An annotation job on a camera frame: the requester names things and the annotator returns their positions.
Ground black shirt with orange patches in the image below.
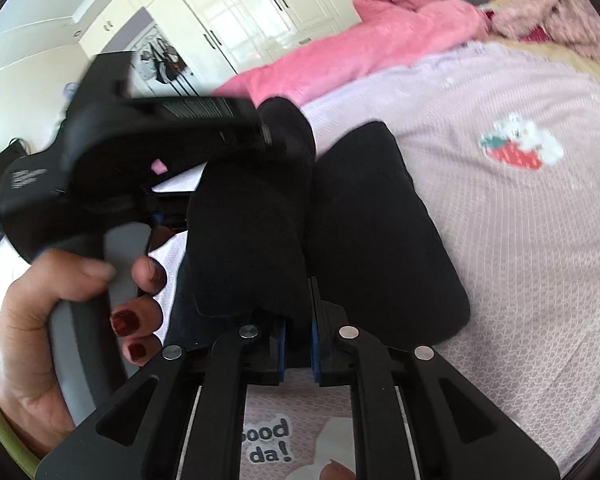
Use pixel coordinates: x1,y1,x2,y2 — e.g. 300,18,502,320
166,98,470,367

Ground left hand red nails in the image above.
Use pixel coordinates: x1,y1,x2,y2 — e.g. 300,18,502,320
0,249,166,457

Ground bags hanging on door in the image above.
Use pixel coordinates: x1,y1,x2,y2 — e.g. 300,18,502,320
136,37,186,84

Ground cream white wardrobe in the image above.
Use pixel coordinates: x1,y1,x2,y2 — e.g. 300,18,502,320
74,0,360,96

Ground lilac strawberry bed sheet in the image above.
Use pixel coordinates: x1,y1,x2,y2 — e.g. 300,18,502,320
149,41,600,480

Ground pink blanket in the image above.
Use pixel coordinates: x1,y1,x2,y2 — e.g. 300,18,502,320
213,0,489,106

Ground dusty pink fuzzy garment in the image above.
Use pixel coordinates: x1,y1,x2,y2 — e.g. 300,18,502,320
484,0,600,60

